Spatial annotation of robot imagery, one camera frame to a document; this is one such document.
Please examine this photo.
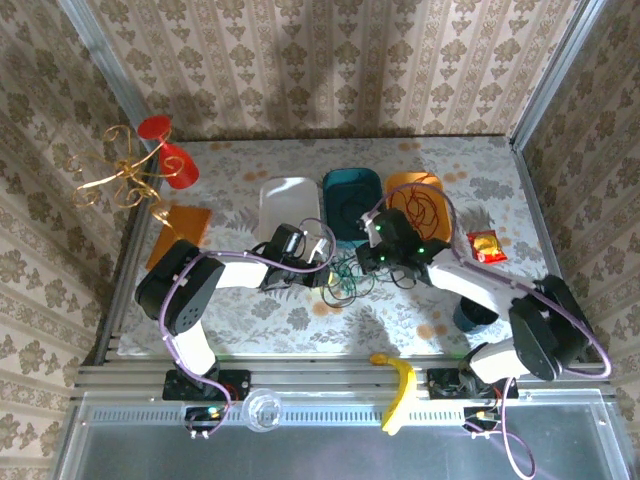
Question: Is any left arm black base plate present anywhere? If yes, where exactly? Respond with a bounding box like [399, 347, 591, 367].
[163, 368, 251, 401]

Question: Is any teal plastic bin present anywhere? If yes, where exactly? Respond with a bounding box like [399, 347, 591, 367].
[321, 168, 387, 251]

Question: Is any red yellow snack packet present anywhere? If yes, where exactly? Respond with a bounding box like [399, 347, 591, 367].
[465, 229, 509, 265]

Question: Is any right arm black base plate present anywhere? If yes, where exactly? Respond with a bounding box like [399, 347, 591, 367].
[427, 367, 520, 400]

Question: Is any red plastic wine glass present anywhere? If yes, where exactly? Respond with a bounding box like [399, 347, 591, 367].
[137, 114, 200, 190]

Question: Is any yellow banana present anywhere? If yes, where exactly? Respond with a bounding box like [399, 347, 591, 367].
[368, 352, 419, 436]

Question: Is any white plastic bin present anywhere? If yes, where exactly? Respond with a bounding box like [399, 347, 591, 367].
[258, 177, 322, 246]

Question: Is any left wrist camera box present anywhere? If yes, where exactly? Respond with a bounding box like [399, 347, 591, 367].
[298, 230, 334, 264]

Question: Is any dark blue cup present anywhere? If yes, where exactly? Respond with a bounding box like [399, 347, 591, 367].
[452, 297, 499, 335]

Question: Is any gold wire ornament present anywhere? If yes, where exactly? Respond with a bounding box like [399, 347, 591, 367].
[66, 124, 186, 245]

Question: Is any orange plastic bin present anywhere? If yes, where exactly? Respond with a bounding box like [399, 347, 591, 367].
[383, 172, 454, 241]

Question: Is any aluminium corner post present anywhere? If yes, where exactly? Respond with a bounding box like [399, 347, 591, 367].
[57, 0, 151, 134]
[507, 0, 601, 151]

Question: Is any left aluminium corner post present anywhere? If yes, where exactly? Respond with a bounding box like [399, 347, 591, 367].
[57, 0, 151, 134]

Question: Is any grey metal cabinet top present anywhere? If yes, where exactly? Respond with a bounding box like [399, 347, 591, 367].
[53, 392, 637, 480]

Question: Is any red cable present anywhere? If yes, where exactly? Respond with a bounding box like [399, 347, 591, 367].
[388, 174, 446, 241]

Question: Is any floral tablecloth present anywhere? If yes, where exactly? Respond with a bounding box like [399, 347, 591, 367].
[119, 137, 561, 359]

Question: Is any aluminium rail frame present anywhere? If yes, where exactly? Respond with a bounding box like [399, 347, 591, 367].
[74, 355, 614, 402]

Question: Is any orange wooden board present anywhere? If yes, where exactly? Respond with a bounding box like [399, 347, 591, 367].
[146, 204, 213, 266]

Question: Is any right aluminium corner post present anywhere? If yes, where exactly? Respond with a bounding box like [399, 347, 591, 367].
[507, 0, 601, 151]

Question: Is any green cable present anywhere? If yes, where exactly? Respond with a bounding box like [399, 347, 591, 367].
[332, 252, 364, 297]

